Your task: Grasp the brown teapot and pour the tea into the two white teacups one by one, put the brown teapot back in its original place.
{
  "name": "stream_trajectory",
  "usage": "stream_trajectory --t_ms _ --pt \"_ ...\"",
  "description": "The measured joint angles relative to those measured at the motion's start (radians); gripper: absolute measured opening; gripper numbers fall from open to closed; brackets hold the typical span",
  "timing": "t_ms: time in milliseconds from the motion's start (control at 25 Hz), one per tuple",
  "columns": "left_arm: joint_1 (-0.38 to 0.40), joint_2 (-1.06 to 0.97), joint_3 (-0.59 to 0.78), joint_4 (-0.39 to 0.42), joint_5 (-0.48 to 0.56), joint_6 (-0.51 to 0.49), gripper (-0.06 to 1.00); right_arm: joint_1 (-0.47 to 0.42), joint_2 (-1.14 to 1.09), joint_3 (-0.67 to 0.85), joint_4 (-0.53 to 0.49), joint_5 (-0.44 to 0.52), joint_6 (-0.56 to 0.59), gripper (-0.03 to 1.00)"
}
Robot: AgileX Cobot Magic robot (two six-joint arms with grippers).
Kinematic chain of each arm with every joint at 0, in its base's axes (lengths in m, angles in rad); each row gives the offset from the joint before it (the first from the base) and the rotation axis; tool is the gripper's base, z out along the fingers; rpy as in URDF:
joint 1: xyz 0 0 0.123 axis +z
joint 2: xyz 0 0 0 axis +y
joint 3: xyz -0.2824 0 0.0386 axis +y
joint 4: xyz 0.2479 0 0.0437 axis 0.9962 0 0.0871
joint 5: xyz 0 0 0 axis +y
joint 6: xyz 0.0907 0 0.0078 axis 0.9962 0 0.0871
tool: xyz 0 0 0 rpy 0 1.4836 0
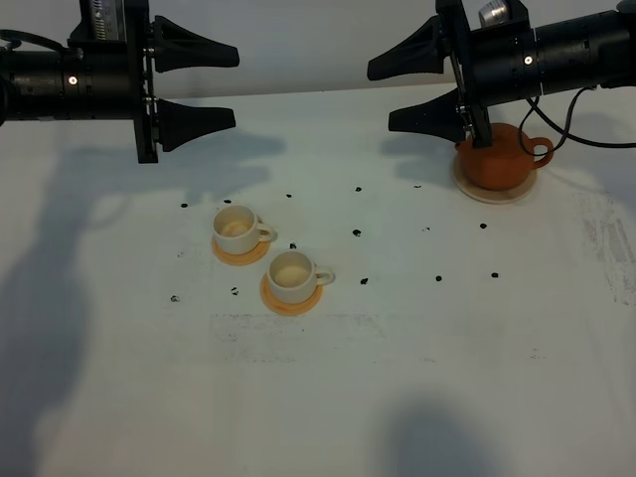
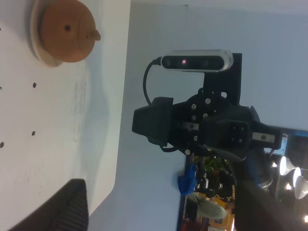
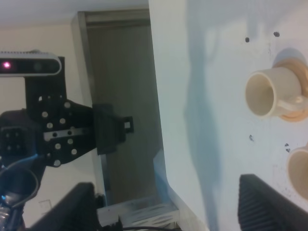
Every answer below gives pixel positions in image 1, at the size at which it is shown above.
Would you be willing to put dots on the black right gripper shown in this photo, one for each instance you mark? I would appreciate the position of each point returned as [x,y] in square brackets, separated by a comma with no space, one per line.
[495,64]

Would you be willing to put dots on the white teacup near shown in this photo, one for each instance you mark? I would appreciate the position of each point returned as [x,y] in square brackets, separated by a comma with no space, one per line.
[293,276]

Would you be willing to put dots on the orange coaster far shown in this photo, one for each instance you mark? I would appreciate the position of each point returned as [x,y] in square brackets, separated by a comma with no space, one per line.
[243,259]

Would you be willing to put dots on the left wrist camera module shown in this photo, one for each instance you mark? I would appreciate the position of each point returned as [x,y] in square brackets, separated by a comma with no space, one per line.
[104,19]

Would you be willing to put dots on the brown clay teapot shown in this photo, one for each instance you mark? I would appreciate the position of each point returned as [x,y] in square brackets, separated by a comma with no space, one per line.
[508,162]

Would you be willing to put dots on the beige round teapot coaster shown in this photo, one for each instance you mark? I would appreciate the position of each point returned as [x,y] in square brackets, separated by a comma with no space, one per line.
[486,196]

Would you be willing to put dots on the orange coaster near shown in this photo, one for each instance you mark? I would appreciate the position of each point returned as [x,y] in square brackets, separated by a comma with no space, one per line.
[287,309]

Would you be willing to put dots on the orange coaster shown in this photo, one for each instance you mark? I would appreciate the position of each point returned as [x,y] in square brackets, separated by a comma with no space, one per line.
[243,259]
[287,309]

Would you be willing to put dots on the white teacup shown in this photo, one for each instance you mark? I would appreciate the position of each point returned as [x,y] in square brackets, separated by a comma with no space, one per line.
[293,276]
[238,229]

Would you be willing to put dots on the white teacup far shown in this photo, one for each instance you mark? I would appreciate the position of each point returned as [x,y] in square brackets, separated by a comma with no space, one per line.
[238,229]

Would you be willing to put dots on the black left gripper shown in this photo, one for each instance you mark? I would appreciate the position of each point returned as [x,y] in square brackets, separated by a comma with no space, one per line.
[116,80]

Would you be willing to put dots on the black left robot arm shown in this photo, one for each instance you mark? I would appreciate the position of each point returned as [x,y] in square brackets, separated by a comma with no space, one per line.
[39,79]

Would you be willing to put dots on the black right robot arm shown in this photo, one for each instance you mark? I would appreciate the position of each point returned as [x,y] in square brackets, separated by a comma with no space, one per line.
[586,52]

